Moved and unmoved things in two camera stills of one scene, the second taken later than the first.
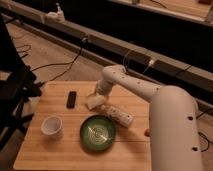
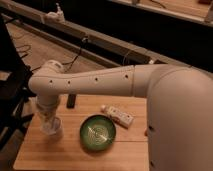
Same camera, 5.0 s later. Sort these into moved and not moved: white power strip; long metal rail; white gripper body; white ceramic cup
Moved: white gripper body
Not moved: long metal rail; white power strip; white ceramic cup
